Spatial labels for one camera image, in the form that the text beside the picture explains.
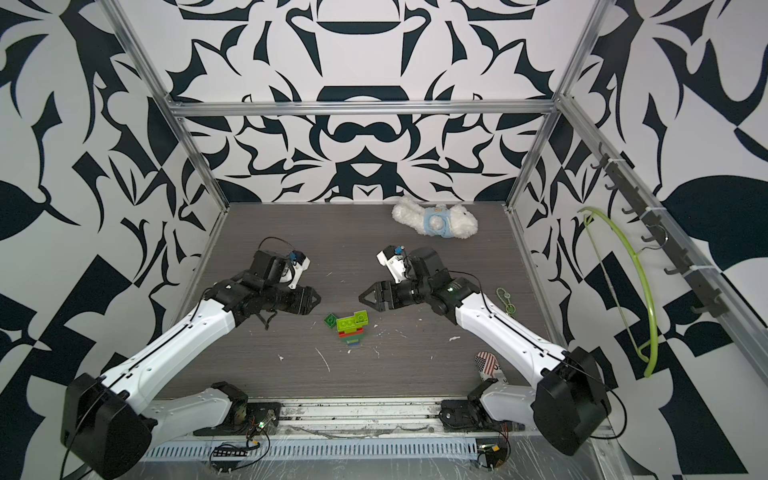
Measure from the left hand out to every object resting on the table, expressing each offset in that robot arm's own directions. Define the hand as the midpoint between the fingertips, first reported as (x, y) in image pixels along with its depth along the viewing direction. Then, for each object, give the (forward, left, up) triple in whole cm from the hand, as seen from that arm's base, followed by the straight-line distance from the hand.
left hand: (310, 291), depth 81 cm
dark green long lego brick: (-9, -13, -10) cm, 19 cm away
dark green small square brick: (-3, -4, -12) cm, 13 cm away
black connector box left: (-33, +20, -17) cm, 42 cm away
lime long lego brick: (-9, -10, -2) cm, 13 cm away
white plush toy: (+28, -43, -5) cm, 51 cm away
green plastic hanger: (-12, -71, +21) cm, 75 cm away
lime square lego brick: (-8, -14, +1) cm, 16 cm away
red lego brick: (-11, -9, -4) cm, 14 cm away
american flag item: (-17, -46, -11) cm, 51 cm away
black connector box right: (-36, -44, -15) cm, 59 cm away
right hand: (-4, -16, +5) cm, 18 cm away
